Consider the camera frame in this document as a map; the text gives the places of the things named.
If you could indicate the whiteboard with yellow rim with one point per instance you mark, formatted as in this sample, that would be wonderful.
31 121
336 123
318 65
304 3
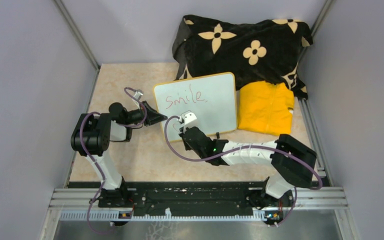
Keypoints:
211 98

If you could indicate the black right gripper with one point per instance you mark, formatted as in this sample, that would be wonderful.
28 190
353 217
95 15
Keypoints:
187 146

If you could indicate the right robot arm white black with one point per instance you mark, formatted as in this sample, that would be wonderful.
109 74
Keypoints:
293 161

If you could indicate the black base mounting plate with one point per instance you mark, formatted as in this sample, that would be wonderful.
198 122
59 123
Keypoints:
193 199

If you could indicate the aluminium corner post left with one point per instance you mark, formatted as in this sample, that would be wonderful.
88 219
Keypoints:
74 29

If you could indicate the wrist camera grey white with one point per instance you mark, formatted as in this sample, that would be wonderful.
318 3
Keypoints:
138 94
188 120

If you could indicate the folded yellow garment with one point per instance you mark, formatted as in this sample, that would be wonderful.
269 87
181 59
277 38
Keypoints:
266 108

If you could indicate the black blanket with beige flowers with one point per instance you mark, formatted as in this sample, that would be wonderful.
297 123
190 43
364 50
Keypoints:
265 51

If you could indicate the aluminium corner post right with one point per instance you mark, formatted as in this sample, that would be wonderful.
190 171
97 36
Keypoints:
327 5

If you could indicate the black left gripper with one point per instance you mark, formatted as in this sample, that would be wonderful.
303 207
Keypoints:
151 118

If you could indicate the aluminium frame rail front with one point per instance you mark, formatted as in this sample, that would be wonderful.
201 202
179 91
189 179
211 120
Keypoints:
74 204

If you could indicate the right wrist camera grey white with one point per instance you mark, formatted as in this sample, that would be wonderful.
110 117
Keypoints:
188 120

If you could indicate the aluminium side rail right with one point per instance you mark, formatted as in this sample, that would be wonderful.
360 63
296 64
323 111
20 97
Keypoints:
315 140

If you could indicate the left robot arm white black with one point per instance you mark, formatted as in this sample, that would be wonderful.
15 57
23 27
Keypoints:
92 136

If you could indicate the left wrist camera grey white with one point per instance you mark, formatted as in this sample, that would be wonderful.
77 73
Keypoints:
138 94

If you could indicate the aluminium corner post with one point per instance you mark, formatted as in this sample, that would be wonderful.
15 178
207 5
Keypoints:
327 5
74 29

